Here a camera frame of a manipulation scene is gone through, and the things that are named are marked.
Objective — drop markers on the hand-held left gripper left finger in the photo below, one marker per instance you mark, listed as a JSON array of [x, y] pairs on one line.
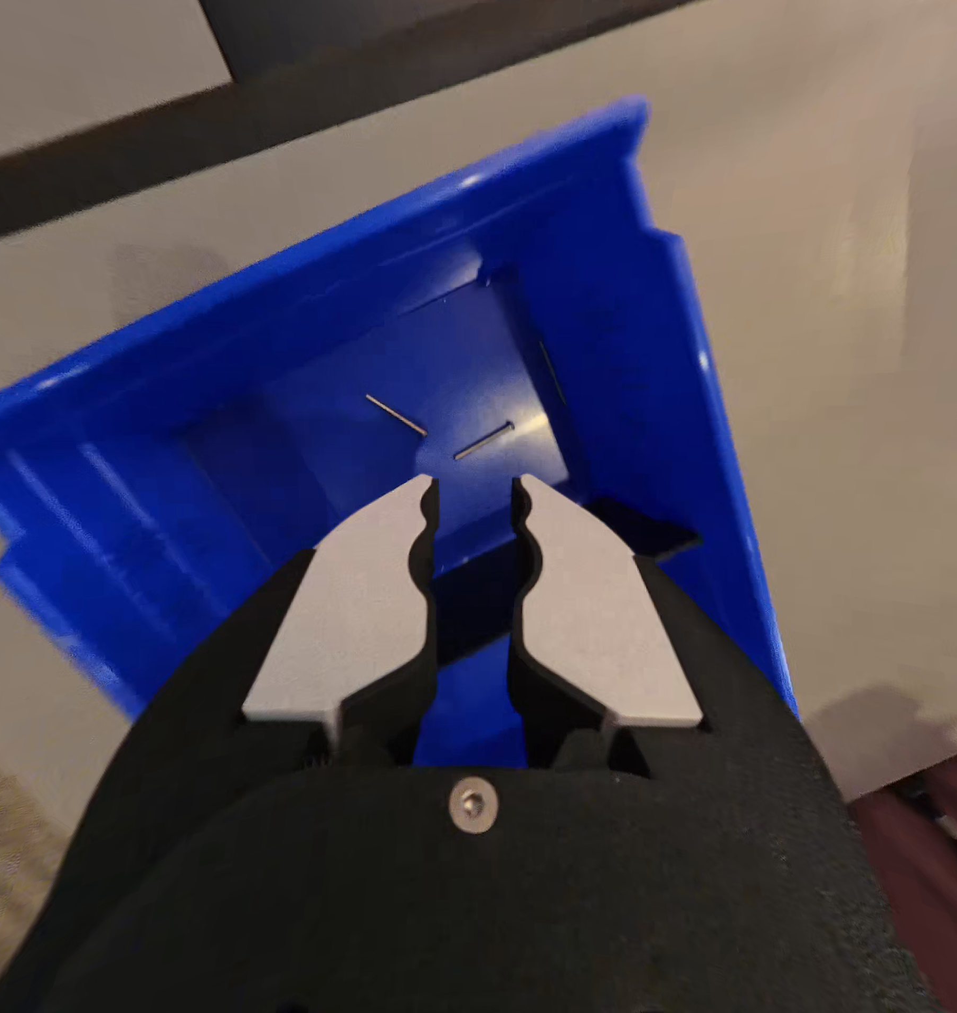
[[344, 625]]

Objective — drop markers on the black bin divider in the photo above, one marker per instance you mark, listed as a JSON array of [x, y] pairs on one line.
[[644, 530]]

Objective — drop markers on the person in maroon shirt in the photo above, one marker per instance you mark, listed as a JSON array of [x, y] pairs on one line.
[[922, 910]]

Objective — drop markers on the blue divided plastic bin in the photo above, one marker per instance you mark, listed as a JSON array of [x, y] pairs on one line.
[[209, 356]]

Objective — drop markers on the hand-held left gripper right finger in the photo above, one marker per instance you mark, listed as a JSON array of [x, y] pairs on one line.
[[605, 625]]

